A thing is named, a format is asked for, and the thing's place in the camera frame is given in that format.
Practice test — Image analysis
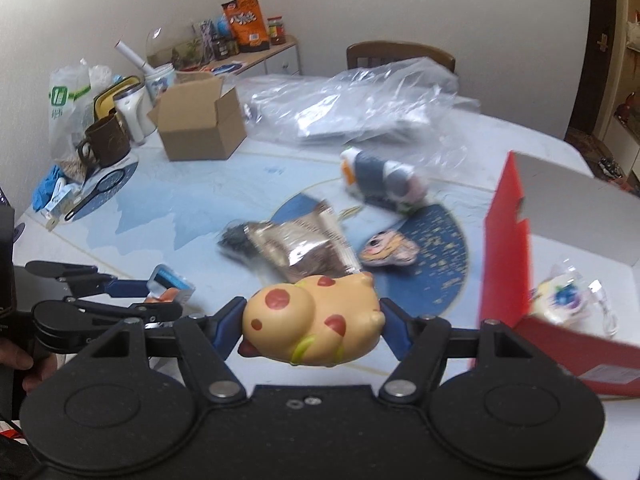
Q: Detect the brown mug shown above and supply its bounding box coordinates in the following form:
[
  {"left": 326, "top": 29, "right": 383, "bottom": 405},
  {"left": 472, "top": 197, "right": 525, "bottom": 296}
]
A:
[{"left": 77, "top": 114, "right": 130, "bottom": 169}]

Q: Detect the blue white sachet packet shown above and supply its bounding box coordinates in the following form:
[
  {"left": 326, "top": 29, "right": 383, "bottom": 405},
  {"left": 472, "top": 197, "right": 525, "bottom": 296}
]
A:
[{"left": 146, "top": 264, "right": 195, "bottom": 304}]

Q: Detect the blue white tissue pack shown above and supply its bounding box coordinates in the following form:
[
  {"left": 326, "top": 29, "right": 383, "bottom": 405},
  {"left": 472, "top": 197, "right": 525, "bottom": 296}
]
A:
[{"left": 340, "top": 148, "right": 428, "bottom": 214}]

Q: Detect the clear plastic bag pile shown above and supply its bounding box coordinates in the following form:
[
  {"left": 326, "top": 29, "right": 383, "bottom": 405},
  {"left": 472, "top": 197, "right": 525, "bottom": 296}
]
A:
[{"left": 234, "top": 58, "right": 480, "bottom": 145}]

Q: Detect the orange snack bag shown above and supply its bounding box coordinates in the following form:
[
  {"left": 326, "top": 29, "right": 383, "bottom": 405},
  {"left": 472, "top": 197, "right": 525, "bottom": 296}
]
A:
[{"left": 222, "top": 0, "right": 270, "bottom": 53}]

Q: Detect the red cardboard box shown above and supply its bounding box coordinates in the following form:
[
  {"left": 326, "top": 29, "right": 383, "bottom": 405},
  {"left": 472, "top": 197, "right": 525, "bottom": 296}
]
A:
[{"left": 480, "top": 152, "right": 639, "bottom": 396}]

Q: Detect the white green plastic bag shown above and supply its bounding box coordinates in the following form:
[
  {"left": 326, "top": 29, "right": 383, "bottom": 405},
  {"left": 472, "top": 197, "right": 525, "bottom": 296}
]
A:
[{"left": 48, "top": 60, "right": 113, "bottom": 182}]

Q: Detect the white electric kettle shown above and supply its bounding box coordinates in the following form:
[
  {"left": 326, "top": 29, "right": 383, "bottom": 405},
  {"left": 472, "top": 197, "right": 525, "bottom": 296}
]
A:
[{"left": 114, "top": 82, "right": 156, "bottom": 145}]

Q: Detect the wooden chair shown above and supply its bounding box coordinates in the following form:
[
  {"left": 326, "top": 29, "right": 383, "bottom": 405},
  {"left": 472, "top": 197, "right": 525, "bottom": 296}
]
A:
[{"left": 346, "top": 40, "right": 456, "bottom": 72}]

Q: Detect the red lid jar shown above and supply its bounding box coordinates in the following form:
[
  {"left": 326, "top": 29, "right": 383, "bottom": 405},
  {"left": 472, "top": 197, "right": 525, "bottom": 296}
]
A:
[{"left": 267, "top": 15, "right": 286, "bottom": 46}]

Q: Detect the black magnifier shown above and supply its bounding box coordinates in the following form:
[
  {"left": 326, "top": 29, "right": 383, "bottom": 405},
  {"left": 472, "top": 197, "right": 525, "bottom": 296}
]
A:
[{"left": 64, "top": 169, "right": 125, "bottom": 221}]

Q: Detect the wooden side shelf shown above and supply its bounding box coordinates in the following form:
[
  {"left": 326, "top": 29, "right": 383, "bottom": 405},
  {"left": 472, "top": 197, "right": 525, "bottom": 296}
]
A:
[{"left": 201, "top": 35, "right": 300, "bottom": 78}]

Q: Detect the cartoon face sticker plush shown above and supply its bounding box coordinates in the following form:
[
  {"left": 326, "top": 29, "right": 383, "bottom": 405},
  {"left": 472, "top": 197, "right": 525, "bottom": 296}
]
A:
[{"left": 359, "top": 230, "right": 420, "bottom": 266}]

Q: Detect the person left hand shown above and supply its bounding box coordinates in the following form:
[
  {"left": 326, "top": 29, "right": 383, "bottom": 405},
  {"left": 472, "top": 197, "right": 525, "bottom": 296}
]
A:
[{"left": 0, "top": 339, "right": 58, "bottom": 393}]

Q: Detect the yellow squishy pig toy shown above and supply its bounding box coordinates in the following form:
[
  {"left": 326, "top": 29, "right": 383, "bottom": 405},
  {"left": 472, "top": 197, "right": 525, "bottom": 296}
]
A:
[{"left": 238, "top": 272, "right": 385, "bottom": 367}]

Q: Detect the small brown cardboard box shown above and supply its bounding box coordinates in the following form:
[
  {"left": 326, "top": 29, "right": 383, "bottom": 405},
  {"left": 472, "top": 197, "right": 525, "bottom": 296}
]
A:
[{"left": 148, "top": 72, "right": 246, "bottom": 162}]

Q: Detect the white usb cable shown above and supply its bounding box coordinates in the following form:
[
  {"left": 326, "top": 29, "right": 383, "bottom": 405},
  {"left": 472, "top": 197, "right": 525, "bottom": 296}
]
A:
[{"left": 587, "top": 278, "right": 622, "bottom": 338}]

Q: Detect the black screws bag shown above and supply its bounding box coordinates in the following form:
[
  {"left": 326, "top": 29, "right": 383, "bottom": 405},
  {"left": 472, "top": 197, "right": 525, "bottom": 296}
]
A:
[{"left": 217, "top": 222, "right": 259, "bottom": 262}]

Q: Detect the silver foil snack bag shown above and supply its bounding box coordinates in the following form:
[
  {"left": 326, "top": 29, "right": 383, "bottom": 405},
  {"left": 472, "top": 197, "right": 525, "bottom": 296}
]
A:
[{"left": 244, "top": 200, "right": 361, "bottom": 283}]

